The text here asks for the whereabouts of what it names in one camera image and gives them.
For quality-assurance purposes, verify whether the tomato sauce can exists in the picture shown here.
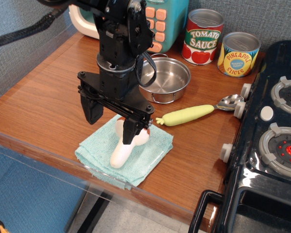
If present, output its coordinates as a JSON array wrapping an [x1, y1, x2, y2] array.
[[182, 8, 225, 65]]

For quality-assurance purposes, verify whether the plush white brown mushroom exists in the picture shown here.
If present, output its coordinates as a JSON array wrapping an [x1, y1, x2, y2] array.
[[110, 117, 150, 168]]

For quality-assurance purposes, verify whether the pineapple slices can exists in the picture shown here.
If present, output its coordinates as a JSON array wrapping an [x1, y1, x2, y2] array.
[[217, 32, 261, 77]]

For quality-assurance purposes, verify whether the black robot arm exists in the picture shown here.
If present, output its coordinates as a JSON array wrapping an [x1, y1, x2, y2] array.
[[43, 0, 157, 145]]

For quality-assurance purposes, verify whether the light teal folded cloth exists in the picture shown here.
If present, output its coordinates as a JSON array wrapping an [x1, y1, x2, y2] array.
[[75, 115, 173, 190]]

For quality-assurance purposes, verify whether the black toy stove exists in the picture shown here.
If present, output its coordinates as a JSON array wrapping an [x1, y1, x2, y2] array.
[[189, 40, 291, 233]]

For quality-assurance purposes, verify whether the small steel pot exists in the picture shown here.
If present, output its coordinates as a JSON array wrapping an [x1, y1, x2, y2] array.
[[139, 53, 191, 104]]

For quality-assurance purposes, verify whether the spoon with green carrot handle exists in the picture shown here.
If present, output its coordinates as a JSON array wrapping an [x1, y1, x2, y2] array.
[[155, 94, 244, 127]]

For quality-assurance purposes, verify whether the teal toy microwave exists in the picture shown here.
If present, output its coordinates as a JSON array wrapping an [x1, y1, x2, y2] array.
[[69, 0, 189, 53]]

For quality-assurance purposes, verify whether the black braided cable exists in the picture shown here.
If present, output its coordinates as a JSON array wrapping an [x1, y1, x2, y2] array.
[[0, 6, 69, 50]]

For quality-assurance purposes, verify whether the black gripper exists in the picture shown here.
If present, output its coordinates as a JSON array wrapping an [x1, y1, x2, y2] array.
[[77, 67, 154, 145]]

